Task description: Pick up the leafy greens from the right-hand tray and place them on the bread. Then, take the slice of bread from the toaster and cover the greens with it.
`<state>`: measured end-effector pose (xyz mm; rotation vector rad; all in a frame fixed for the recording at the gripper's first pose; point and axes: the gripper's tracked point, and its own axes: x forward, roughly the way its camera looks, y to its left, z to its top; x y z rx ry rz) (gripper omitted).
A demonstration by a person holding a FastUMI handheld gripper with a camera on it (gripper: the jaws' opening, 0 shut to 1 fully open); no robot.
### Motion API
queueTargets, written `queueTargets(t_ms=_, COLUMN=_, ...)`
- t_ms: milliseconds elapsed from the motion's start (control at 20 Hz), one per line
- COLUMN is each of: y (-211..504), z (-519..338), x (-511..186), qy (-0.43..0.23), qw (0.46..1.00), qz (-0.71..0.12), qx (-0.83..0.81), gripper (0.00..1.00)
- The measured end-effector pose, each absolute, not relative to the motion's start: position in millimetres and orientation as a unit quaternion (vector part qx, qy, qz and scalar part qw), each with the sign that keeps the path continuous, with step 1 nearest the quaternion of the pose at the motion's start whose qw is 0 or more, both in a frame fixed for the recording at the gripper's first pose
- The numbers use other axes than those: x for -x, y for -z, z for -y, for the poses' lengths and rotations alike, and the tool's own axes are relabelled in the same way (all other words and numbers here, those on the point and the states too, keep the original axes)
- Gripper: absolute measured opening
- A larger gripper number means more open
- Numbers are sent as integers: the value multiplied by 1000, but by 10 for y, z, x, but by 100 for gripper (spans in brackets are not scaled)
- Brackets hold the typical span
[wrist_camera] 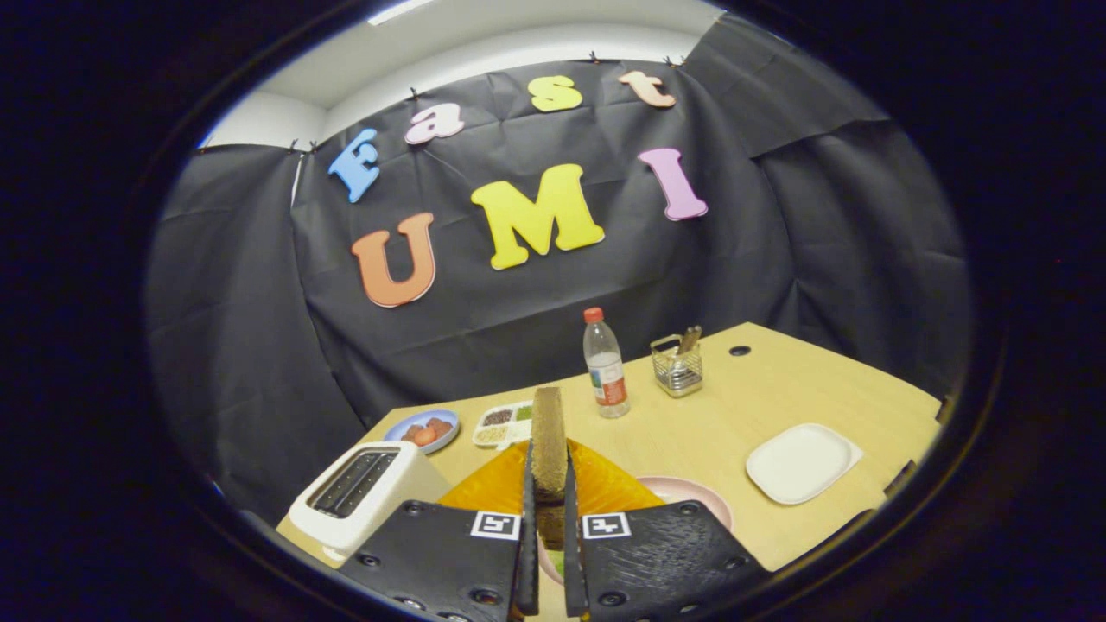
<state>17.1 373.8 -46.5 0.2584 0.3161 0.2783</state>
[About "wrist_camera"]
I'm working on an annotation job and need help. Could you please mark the ceiling light panel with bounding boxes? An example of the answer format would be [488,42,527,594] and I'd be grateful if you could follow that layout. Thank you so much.
[367,0,435,25]

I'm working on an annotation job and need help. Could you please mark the metal wire utensil holder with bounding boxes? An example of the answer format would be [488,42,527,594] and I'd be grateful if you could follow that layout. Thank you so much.
[650,334,704,398]

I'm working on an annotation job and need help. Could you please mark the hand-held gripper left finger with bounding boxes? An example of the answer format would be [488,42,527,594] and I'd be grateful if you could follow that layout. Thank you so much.
[335,438,542,622]

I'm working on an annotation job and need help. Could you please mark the white toaster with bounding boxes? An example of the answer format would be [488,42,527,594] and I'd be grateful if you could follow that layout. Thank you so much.
[288,441,450,567]

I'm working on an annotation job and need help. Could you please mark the red food slices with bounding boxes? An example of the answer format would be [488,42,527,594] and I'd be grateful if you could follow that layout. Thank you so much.
[401,417,454,447]

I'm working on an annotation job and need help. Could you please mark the black backdrop cloth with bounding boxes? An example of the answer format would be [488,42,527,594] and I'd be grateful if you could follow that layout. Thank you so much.
[145,13,973,528]

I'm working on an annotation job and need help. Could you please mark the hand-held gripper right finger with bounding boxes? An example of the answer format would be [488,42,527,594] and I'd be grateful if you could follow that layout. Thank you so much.
[562,438,772,622]

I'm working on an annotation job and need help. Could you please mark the toasted brown bread slice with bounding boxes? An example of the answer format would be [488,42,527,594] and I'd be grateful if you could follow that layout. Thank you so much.
[531,386,569,550]

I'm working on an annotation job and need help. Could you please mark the small blue plate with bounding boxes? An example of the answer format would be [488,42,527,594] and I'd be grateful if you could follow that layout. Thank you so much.
[384,409,461,455]

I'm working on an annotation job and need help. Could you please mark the white square plate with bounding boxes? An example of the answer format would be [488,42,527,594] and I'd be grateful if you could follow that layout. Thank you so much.
[746,422,864,506]

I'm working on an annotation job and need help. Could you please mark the round pink plate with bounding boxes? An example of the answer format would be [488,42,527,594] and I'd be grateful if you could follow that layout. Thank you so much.
[635,476,735,532]

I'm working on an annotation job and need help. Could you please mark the white divided condiment tray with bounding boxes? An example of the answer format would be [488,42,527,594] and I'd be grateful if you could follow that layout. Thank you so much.
[472,401,534,450]

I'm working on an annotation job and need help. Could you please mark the clear red-capped water bottle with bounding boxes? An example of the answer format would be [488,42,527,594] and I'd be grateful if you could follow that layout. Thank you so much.
[582,307,632,420]

